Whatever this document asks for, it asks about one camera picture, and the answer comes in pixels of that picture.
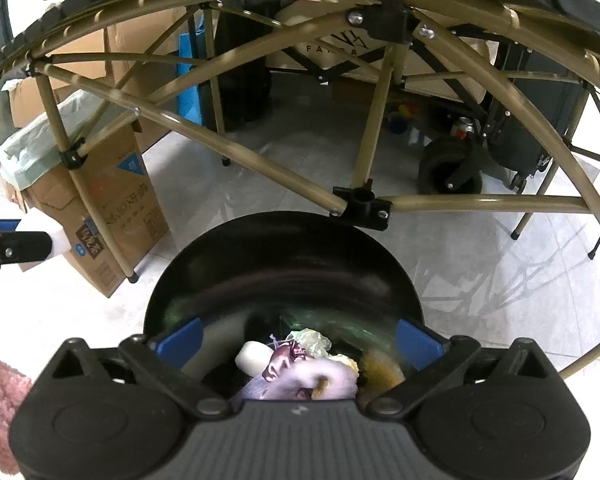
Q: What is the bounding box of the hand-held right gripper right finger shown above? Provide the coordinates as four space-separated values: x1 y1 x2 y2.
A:
365 318 551 419

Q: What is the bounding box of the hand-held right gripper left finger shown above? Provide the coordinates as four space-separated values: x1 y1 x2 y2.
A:
50 317 233 419

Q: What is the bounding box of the yellow white plush toy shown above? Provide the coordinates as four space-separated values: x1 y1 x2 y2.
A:
359 350 406 392

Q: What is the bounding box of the white foam cylinder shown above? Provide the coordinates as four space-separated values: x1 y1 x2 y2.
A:
235 341 272 377

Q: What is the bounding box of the purple fluffy headband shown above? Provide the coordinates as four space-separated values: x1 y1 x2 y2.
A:
232 357 359 402

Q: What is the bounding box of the clear plastic wrap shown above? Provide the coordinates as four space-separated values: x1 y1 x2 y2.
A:
285 329 334 359

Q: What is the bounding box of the black round trash bin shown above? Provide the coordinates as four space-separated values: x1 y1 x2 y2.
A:
142 211 427 403

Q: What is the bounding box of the green plastic bag liner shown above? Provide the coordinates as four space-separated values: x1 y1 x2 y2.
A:
0 89 131 196

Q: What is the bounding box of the printed cardboard box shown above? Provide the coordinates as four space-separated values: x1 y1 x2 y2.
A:
0 90 171 298

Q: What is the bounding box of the small plain cardboard box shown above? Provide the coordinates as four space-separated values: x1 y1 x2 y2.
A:
7 80 76 131

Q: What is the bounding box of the person's pink fuzzy clothing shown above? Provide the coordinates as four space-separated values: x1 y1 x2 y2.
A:
0 351 33 473

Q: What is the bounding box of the large plain cardboard box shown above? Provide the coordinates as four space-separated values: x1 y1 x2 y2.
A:
47 5 191 151

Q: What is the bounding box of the blue paper bag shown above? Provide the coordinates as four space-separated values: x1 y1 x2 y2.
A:
177 15 206 126

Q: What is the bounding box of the black suitcase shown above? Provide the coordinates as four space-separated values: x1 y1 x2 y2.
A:
485 40 588 193

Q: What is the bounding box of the black upright case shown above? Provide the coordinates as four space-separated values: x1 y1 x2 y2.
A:
214 0 273 133

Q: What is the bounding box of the folding table frame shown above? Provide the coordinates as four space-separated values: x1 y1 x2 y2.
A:
0 0 600 381

